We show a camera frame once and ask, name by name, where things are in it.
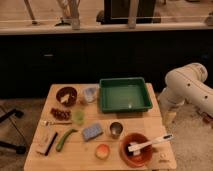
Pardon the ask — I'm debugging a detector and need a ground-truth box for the blue sponge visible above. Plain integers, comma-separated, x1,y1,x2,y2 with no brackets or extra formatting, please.
82,123,103,141

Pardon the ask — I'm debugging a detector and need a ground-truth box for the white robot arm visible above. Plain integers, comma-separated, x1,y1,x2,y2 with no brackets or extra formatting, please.
158,63,213,117

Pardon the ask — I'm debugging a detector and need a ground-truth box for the green plastic tray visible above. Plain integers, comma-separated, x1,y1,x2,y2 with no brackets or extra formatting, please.
99,77,153,113

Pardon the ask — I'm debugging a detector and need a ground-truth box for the dark red bowl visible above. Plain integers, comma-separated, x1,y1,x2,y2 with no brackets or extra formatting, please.
56,87,77,107

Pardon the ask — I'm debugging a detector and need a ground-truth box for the small light green cup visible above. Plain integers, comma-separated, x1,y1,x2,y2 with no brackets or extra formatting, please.
72,110,84,125

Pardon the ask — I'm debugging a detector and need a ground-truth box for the small metal cup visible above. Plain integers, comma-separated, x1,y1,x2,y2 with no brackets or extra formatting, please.
110,122,123,139

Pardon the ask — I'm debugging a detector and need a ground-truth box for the orange round fruit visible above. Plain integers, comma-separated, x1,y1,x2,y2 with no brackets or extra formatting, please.
95,144,110,160

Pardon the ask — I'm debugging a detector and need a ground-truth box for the white brush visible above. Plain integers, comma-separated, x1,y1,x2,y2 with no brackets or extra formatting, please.
128,134,174,152

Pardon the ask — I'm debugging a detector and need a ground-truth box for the green cucumber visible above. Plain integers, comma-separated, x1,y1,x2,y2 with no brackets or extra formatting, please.
56,129,78,152

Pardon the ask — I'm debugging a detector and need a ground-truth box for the orange terracotta bowl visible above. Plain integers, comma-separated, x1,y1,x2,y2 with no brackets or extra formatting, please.
119,133,153,168

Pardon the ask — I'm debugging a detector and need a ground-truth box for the black chair base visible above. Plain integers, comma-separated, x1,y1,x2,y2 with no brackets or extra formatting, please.
0,108,27,155

